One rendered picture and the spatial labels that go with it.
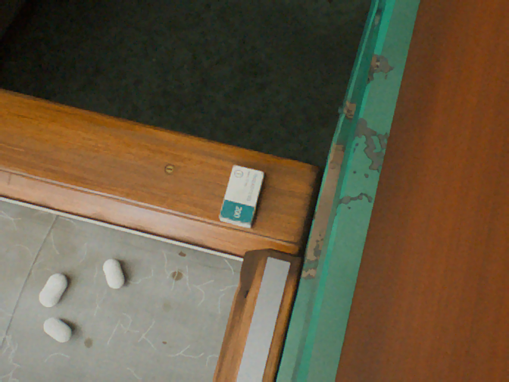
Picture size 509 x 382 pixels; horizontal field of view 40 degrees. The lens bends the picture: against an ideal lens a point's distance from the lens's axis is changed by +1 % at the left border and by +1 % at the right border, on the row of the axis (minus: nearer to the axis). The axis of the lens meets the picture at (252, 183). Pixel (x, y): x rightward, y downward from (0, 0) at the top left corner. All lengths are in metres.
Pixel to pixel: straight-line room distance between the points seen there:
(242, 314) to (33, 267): 0.26
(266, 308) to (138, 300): 0.19
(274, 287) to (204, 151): 0.20
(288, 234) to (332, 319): 0.52
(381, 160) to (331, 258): 0.04
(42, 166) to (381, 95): 0.59
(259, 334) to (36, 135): 0.35
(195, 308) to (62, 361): 0.15
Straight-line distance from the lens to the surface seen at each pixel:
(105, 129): 0.81
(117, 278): 0.77
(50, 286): 0.79
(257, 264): 0.67
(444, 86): 0.16
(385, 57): 0.27
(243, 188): 0.75
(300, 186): 0.77
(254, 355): 0.65
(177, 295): 0.78
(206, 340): 0.77
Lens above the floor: 1.51
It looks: 75 degrees down
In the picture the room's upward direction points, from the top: 4 degrees counter-clockwise
